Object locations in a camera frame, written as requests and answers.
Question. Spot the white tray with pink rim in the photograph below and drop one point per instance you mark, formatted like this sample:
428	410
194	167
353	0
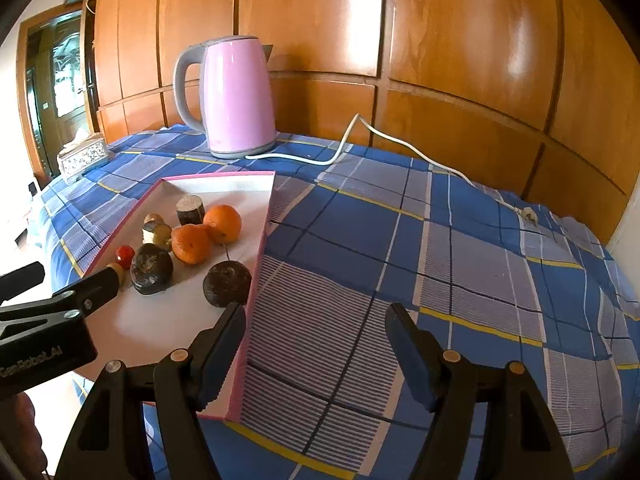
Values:
165	320

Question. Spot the small pale yellow fruit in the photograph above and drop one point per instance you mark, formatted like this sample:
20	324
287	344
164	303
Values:
154	219

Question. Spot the person's left hand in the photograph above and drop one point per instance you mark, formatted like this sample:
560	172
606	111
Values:
25	425

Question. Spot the wooden glass door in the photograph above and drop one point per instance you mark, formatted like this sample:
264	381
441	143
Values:
62	85

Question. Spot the cut dark-skinned fruit chunk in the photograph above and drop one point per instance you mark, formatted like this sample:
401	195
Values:
157	235

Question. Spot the small red tomato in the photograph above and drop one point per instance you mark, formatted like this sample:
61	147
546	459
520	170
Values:
125	254

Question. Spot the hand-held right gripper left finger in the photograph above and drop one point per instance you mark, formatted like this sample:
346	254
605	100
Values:
222	355

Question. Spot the orange tangerine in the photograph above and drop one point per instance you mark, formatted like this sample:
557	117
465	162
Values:
191	245
222	222

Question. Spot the blue plaid bedsheet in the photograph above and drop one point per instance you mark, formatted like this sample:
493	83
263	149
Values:
450	260

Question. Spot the pink electric kettle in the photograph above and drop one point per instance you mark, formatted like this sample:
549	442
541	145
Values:
235	100

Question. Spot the dark wrinkled fruit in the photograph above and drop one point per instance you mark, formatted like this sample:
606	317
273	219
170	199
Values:
151	270

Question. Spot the wooden panelled wardrobe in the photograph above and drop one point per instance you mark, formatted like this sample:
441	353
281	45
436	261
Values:
400	20

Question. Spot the silver patterned tissue box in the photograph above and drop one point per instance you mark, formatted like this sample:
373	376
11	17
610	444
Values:
82	157

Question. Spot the dark round fruit with stem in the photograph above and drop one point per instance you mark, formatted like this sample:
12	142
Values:
225	285

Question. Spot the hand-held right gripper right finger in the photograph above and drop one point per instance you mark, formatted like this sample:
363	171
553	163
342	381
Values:
407	355

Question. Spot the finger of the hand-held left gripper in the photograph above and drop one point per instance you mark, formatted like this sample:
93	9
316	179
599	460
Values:
95	290
20	280

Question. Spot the dark sugarcane piece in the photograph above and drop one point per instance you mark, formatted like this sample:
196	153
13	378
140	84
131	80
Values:
190	211

